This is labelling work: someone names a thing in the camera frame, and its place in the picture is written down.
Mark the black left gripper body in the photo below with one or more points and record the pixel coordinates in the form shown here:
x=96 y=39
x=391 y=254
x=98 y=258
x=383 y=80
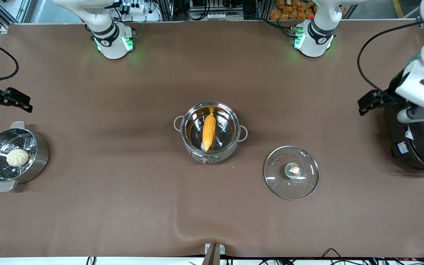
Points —
x=388 y=96

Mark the glass lid with metal knob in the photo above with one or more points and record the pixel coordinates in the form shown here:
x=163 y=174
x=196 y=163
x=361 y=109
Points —
x=282 y=184

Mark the yellow corn cob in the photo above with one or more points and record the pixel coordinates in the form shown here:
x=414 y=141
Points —
x=209 y=130

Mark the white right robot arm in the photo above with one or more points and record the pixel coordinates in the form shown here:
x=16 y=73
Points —
x=110 y=40

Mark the stainless steel steamer pot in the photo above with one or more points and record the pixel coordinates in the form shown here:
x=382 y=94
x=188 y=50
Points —
x=41 y=154

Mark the grey electric cooking pot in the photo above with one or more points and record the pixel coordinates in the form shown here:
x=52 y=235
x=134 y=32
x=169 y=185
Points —
x=206 y=158

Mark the white steamed bun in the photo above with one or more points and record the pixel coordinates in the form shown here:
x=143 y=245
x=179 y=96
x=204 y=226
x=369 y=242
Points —
x=17 y=157

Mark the white power strip with plugs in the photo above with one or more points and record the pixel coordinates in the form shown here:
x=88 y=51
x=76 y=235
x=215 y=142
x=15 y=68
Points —
x=134 y=7

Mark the brown table mat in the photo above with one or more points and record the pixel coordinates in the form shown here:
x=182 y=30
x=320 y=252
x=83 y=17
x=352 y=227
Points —
x=142 y=202

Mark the white long power strip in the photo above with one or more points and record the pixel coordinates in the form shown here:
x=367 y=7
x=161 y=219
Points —
x=223 y=16

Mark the aluminium frame profile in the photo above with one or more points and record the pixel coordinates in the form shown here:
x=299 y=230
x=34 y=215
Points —
x=420 y=24
x=13 y=11

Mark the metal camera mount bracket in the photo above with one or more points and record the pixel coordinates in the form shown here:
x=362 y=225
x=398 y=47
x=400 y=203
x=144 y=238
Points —
x=214 y=254

